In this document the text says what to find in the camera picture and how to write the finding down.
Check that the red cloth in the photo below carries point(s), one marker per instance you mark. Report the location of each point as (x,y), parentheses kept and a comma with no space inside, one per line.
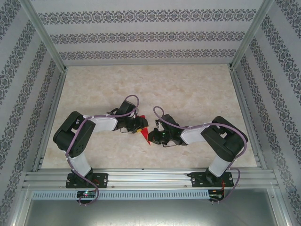
(145,135)

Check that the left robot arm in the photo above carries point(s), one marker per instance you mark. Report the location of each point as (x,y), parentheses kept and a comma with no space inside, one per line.
(70,136)

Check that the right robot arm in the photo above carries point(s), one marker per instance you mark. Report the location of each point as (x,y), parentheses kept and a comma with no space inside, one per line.
(225,141)

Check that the grey metal sheet panel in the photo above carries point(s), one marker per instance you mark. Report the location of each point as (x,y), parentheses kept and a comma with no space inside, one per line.
(150,212)

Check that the small circuit board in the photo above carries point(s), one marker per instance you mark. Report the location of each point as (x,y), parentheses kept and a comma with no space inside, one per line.
(216,196)
(87,194)

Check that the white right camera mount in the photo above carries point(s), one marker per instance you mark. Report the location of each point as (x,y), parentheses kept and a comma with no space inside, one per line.
(160,126)

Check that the aluminium mounting rail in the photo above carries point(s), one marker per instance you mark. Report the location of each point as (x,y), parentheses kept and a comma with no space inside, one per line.
(150,177)

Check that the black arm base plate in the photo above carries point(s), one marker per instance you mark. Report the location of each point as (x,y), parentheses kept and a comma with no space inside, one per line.
(197,180)
(101,179)

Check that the aluminium side rail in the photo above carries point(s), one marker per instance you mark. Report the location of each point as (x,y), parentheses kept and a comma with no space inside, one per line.
(50,117)
(248,117)

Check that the aluminium frame post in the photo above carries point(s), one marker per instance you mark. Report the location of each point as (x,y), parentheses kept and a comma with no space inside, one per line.
(43,35)
(252,35)

